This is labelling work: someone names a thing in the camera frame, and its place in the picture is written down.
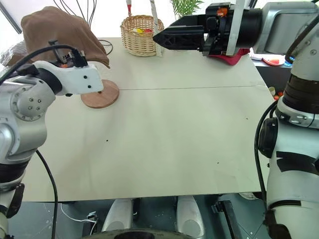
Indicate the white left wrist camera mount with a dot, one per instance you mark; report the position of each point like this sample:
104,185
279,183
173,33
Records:
82,78

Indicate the round wooden hat stand base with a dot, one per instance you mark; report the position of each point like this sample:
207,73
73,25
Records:
104,98

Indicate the small white box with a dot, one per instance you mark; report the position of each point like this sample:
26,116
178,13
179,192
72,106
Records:
256,55

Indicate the green leafy plant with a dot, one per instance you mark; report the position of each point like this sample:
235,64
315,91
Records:
185,6

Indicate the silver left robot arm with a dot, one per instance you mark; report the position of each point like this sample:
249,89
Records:
22,117

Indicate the yellow item in basket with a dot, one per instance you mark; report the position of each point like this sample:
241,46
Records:
139,31

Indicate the black side table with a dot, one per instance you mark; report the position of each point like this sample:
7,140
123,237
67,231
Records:
274,77

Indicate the small orange red item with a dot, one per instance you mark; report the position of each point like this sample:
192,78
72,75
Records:
279,95

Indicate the brown fabric cap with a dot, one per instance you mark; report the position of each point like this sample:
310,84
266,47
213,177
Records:
62,27

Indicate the grey crumpled plastic bag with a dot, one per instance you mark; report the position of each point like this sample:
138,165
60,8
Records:
12,53

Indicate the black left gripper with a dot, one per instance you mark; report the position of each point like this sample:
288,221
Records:
66,58

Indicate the white plate with red food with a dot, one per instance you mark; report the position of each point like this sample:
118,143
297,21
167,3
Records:
274,60

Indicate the white rounded leg shell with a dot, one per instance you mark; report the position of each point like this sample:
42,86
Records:
119,215
189,216

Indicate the red cap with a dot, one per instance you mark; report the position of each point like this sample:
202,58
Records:
231,59

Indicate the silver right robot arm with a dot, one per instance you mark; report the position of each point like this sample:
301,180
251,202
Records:
291,174

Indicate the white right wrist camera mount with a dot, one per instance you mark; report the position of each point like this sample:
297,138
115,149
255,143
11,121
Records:
235,25

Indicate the black metal bracket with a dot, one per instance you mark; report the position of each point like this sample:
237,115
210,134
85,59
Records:
228,216

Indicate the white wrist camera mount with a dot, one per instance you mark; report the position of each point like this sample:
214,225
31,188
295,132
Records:
82,78
235,25

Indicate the red item in basket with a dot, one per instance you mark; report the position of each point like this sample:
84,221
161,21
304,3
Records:
148,30

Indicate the grey diagonal metal bar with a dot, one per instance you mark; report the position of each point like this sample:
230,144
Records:
11,18

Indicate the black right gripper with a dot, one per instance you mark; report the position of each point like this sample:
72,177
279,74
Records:
216,32

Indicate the small beige cup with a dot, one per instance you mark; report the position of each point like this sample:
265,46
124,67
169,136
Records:
271,89

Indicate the blue item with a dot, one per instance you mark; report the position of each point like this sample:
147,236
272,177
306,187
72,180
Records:
289,62

